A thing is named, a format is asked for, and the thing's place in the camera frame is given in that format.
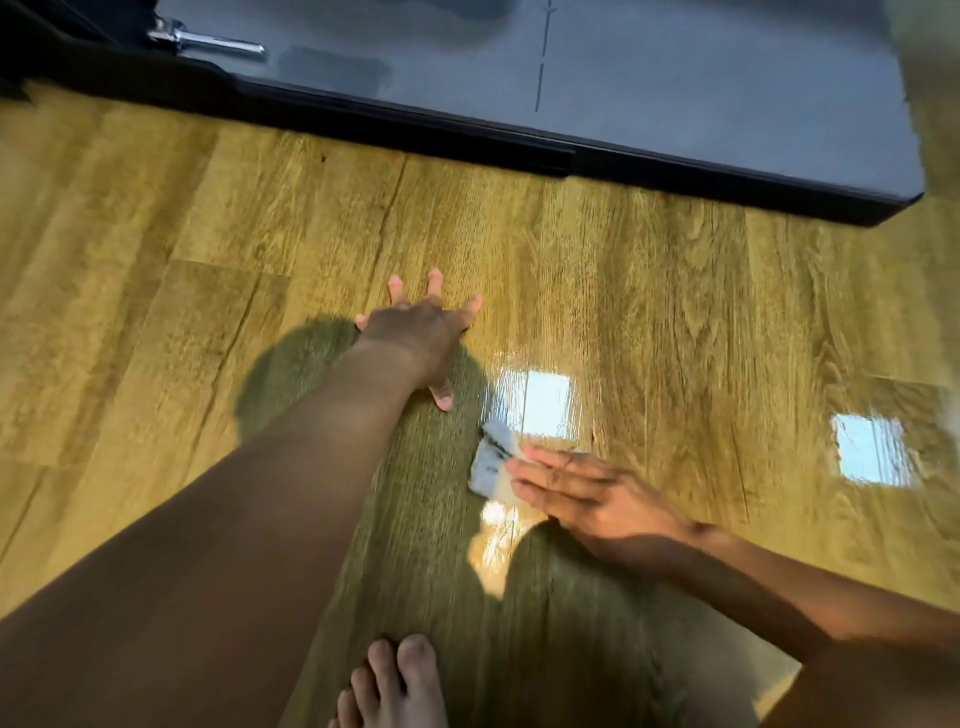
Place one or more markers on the person's left hand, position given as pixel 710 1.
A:
pixel 416 337

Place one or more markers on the person's right hand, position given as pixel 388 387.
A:
pixel 607 506

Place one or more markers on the person's left little finger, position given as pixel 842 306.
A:
pixel 363 321

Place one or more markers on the person's left middle finger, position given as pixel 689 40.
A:
pixel 435 283

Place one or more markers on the person's right middle finger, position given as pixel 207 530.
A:
pixel 544 495

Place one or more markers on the person's left thumb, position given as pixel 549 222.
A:
pixel 443 397

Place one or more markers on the person's right little finger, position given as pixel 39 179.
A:
pixel 559 456

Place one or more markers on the white wiping cloth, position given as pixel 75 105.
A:
pixel 489 465

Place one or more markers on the person's right forearm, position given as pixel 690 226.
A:
pixel 817 600

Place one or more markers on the person's left forearm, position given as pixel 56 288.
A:
pixel 225 540

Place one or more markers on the person's bare foot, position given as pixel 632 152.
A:
pixel 394 686

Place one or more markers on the grey door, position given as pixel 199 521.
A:
pixel 600 75

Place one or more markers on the person's bare leg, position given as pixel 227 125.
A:
pixel 870 690

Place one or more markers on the black door frame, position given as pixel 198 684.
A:
pixel 420 131

